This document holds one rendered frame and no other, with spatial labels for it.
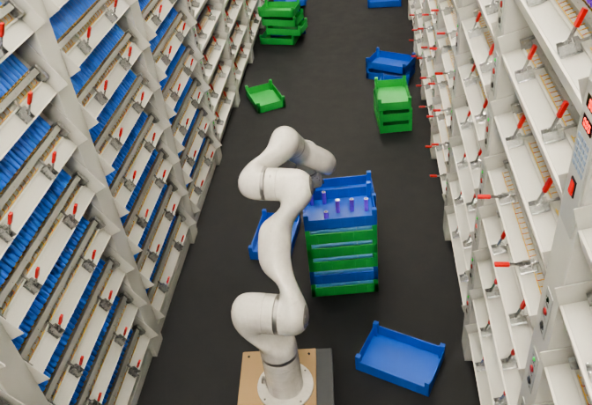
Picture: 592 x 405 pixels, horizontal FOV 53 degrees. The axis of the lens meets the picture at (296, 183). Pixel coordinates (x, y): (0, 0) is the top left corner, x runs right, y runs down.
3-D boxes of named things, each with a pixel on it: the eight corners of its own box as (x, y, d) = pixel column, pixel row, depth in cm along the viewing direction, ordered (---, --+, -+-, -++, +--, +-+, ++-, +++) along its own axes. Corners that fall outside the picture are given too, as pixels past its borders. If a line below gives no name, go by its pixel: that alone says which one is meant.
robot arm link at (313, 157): (328, 142, 195) (340, 157, 224) (283, 128, 198) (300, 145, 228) (319, 167, 194) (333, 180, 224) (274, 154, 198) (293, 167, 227)
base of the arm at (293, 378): (253, 409, 195) (244, 375, 184) (262, 361, 210) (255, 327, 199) (310, 413, 192) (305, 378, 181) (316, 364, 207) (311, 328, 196)
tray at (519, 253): (536, 342, 135) (529, 316, 130) (491, 181, 183) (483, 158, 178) (633, 325, 129) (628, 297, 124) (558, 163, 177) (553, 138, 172)
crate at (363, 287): (312, 297, 270) (310, 284, 265) (310, 266, 286) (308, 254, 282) (378, 291, 269) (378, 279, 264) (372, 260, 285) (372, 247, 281)
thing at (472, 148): (480, 209, 202) (469, 179, 194) (457, 117, 250) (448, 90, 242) (542, 194, 196) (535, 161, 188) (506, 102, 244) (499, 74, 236)
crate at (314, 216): (304, 231, 246) (302, 217, 242) (302, 201, 263) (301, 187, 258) (377, 224, 245) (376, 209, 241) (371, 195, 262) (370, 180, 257)
